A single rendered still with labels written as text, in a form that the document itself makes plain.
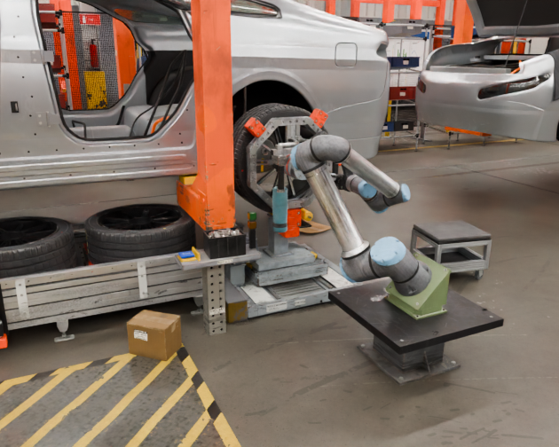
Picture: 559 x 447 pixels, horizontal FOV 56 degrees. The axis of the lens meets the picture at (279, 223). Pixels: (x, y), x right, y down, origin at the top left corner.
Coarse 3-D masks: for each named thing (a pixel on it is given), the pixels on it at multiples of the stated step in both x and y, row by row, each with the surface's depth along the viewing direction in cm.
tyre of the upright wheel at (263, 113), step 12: (252, 108) 324; (264, 108) 313; (276, 108) 307; (288, 108) 310; (300, 108) 314; (240, 120) 318; (264, 120) 306; (240, 132) 307; (240, 144) 304; (240, 156) 306; (240, 168) 308; (240, 180) 310; (240, 192) 319; (252, 192) 315; (252, 204) 320; (264, 204) 321
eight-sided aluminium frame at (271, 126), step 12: (276, 120) 300; (288, 120) 303; (300, 120) 306; (312, 120) 309; (264, 132) 299; (312, 132) 316; (252, 144) 299; (252, 156) 304; (252, 168) 302; (252, 180) 304; (264, 192) 310; (312, 192) 323; (288, 204) 318; (300, 204) 322
